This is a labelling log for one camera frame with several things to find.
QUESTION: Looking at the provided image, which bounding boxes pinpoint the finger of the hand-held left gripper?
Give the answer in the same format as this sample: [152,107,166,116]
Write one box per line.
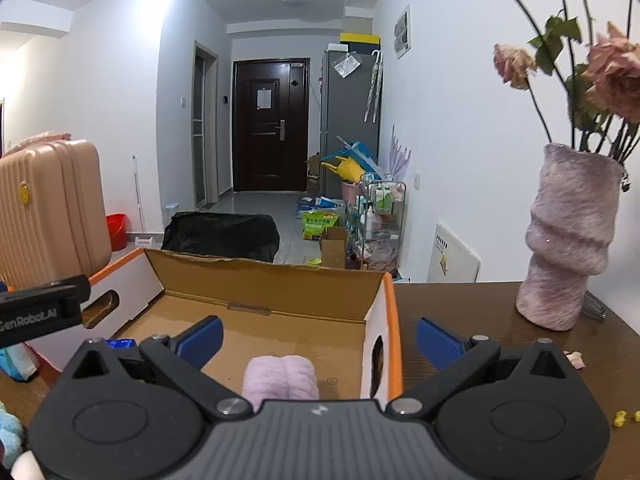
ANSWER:
[0,275,92,309]

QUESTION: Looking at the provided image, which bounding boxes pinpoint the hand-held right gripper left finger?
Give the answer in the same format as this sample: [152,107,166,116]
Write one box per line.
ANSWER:
[62,316,253,422]

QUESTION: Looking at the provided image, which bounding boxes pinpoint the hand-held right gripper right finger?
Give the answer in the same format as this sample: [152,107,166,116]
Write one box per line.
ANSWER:
[387,317,583,418]

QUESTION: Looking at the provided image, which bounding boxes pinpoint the cardboard box with orange rim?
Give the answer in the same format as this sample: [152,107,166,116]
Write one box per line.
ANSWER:
[22,247,403,411]

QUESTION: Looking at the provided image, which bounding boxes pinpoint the light blue plush toy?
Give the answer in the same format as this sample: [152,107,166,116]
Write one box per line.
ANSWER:
[0,401,26,456]

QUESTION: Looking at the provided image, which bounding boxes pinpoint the blue tissue pack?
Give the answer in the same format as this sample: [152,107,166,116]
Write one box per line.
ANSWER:
[0,342,41,382]

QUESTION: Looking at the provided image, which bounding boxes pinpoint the pink ribbed suitcase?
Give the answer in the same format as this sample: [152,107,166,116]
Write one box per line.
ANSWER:
[0,139,113,288]

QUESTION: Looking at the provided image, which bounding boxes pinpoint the red bucket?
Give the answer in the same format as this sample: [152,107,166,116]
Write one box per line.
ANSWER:
[106,213,128,252]

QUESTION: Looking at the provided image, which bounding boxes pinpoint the white flat board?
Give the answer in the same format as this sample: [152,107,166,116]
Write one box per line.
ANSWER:
[427,223,482,283]

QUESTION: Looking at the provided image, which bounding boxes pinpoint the white mop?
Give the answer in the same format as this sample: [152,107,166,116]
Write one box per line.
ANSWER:
[131,155,156,247]

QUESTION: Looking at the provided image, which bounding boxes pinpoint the black bag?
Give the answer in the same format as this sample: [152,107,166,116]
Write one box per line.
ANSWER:
[161,211,281,263]

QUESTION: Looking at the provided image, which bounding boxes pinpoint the metal trolley rack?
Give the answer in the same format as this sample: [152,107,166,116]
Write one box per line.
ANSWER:
[350,172,407,273]

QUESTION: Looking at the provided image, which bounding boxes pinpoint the small open cardboard box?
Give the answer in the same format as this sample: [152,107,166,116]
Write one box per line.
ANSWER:
[319,226,349,269]

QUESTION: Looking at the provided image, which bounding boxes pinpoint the pink cloth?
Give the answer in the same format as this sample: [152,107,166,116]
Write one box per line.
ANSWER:
[4,131,72,156]

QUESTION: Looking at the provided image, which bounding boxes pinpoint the green printed bag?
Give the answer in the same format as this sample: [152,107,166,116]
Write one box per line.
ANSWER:
[301,210,340,241]

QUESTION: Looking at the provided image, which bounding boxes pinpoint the dark brown entrance door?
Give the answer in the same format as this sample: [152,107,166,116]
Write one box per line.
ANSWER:
[232,58,311,193]

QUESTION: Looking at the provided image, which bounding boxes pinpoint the brown cardboard box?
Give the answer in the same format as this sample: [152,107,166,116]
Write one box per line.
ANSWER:
[305,152,322,196]

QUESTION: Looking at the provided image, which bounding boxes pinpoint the blue folded bags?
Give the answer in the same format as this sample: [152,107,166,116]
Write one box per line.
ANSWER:
[335,136,383,176]

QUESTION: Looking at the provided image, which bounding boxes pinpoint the grey framed glass door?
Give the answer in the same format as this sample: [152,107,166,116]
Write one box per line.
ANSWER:
[192,40,220,211]

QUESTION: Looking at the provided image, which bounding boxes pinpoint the grey refrigerator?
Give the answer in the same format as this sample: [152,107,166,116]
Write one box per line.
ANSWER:
[320,45,383,201]

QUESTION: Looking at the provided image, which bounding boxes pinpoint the white folded umbrella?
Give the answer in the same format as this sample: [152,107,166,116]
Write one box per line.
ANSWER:
[364,50,385,123]

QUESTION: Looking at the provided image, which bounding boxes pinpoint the clear plastic bag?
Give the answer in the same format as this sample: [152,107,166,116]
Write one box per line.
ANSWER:
[332,52,362,79]

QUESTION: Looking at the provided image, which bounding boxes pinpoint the yellow and black box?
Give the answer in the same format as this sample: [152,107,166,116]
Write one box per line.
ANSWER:
[340,32,382,53]

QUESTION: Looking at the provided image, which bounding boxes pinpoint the dried pink rose bouquet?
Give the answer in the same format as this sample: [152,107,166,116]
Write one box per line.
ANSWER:
[417,0,640,166]

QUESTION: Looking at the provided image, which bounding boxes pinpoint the purple wall sticker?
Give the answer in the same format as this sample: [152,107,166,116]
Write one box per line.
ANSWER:
[390,125,412,176]

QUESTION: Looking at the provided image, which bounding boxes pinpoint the white wall panel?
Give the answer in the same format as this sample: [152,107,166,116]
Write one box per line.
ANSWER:
[392,4,413,58]

